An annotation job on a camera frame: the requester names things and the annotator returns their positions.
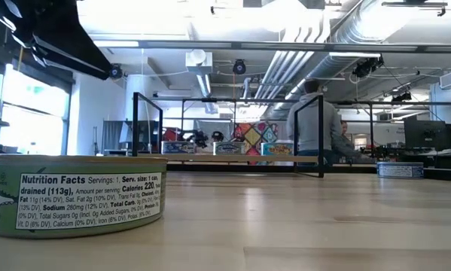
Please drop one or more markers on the black background desk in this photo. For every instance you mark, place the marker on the black background desk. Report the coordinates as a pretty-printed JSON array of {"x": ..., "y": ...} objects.
[{"x": 436, "y": 160}]

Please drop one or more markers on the black round ceiling device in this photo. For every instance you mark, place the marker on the black round ceiling device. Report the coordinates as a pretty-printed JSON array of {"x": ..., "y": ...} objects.
[
  {"x": 116, "y": 72},
  {"x": 239, "y": 67}
]

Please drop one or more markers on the large silver ventilation duct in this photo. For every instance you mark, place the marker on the large silver ventilation duct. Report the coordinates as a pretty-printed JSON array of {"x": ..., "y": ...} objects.
[{"x": 325, "y": 69}]

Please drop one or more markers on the white hanging cloth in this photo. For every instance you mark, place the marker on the white hanging cloth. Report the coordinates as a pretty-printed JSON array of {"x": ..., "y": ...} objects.
[{"x": 282, "y": 131}]

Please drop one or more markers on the colourful diamond pattern cloth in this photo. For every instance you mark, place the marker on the colourful diamond pattern cloth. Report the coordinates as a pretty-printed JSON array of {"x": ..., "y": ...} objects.
[{"x": 253, "y": 135}]

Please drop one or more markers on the black background robot arm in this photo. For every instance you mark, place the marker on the black background robot arm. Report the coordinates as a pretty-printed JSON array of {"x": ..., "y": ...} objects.
[{"x": 200, "y": 138}]

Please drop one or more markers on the white ceiling pipe run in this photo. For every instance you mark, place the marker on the white ceiling pipe run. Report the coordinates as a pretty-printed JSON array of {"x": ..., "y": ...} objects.
[{"x": 281, "y": 67}]

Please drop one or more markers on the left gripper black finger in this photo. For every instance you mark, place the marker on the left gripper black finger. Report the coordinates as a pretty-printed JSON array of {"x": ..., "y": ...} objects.
[
  {"x": 71, "y": 64},
  {"x": 86, "y": 45}
]

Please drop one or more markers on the black background station frame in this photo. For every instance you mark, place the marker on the black background station frame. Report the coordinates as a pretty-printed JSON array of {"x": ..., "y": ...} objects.
[{"x": 210, "y": 100}]

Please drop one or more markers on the red background object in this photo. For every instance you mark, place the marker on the red background object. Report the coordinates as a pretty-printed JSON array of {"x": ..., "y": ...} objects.
[{"x": 170, "y": 134}]

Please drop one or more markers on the white ceiling box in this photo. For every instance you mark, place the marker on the white ceiling box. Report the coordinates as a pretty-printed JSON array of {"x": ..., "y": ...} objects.
[{"x": 198, "y": 62}]

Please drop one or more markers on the black computer monitor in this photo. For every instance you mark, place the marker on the black computer monitor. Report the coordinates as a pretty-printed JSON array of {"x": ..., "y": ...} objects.
[{"x": 424, "y": 133}]

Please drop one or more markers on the bright window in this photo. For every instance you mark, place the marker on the bright window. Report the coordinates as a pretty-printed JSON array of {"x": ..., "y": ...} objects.
[{"x": 33, "y": 128}]

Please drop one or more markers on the grey curtain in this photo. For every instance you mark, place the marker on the grey curtain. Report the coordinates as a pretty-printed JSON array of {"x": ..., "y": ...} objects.
[{"x": 112, "y": 135}]

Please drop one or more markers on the green tuna can gold lid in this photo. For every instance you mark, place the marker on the green tuna can gold lid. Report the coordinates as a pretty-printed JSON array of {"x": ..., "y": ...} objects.
[{"x": 78, "y": 195}]

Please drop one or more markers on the black ceiling track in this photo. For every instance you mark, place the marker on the black ceiling track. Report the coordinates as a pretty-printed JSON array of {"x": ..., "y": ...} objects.
[{"x": 413, "y": 4}]

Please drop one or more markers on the black ceiling device cluster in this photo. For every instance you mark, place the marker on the black ceiling device cluster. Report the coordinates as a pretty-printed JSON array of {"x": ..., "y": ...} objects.
[{"x": 366, "y": 67}]

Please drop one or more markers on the person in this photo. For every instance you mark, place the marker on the person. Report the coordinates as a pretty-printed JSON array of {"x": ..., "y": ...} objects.
[
  {"x": 217, "y": 136},
  {"x": 308, "y": 124},
  {"x": 347, "y": 147}
]

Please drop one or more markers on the white strip light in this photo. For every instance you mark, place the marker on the white strip light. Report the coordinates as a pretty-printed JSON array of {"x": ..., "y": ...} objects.
[{"x": 353, "y": 54}]

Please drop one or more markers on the grey overhead frame bar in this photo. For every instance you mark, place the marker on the grey overhead frame bar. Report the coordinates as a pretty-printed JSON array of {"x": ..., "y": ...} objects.
[{"x": 247, "y": 45}]

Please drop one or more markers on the small black ceiling device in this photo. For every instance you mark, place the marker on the small black ceiling device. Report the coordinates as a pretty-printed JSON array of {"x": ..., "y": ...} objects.
[{"x": 402, "y": 97}]

